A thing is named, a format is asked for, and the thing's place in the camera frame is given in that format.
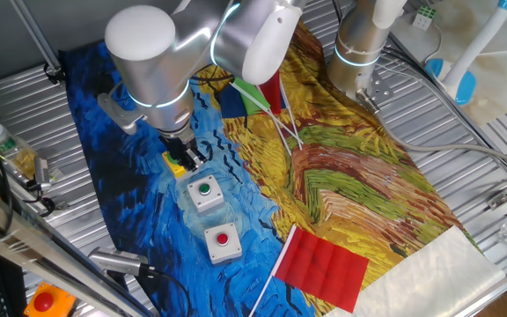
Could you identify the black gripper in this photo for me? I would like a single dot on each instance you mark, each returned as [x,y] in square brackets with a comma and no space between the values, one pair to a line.
[178,143]

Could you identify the yellow box green mushroom button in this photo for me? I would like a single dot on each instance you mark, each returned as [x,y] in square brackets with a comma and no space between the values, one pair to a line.
[173,168]

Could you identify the white box green button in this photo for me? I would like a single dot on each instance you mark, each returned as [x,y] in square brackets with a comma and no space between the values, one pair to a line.
[205,193]

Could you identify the white box red button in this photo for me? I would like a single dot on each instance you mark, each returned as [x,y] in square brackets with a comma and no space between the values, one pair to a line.
[222,244]

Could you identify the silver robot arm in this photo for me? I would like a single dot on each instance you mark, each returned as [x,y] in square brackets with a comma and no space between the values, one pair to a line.
[156,57]

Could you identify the grey robot base conduit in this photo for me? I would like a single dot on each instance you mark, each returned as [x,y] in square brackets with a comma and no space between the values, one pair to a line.
[434,146]

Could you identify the small green flag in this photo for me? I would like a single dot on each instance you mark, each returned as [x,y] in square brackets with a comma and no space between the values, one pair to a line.
[249,98]

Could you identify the small red flag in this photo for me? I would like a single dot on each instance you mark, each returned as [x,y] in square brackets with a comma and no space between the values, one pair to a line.
[272,94]

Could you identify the painted blue yellow cloth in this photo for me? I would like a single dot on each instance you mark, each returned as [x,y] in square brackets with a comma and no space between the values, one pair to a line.
[359,185]

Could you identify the large red flag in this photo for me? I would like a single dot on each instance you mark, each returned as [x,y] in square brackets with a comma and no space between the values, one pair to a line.
[324,268]

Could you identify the clear bottle yellow liquid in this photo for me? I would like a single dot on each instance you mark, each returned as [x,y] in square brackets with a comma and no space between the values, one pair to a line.
[13,152]

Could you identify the thin metal rod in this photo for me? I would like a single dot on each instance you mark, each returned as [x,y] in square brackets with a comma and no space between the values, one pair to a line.
[38,39]

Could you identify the orange emergency stop box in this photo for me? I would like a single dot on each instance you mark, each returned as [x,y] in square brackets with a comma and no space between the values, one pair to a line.
[49,301]

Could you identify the rubik's cube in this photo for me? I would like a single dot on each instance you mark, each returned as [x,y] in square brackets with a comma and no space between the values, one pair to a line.
[424,16]

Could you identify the blue white desk lamp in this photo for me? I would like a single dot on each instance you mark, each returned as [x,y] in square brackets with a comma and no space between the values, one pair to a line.
[460,75]

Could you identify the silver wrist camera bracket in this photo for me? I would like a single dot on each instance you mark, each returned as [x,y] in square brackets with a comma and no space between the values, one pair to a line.
[119,114]

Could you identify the silver depth camera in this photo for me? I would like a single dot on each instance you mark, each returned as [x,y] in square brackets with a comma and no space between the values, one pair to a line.
[117,260]

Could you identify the black camera clamp mount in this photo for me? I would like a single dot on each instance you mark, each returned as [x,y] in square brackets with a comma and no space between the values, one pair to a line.
[49,204]

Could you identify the aluminium frame bar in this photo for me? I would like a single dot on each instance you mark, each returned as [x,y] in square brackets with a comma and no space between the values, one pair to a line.
[46,253]

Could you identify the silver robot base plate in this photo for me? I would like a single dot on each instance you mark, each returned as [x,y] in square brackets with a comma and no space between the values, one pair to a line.
[379,88]

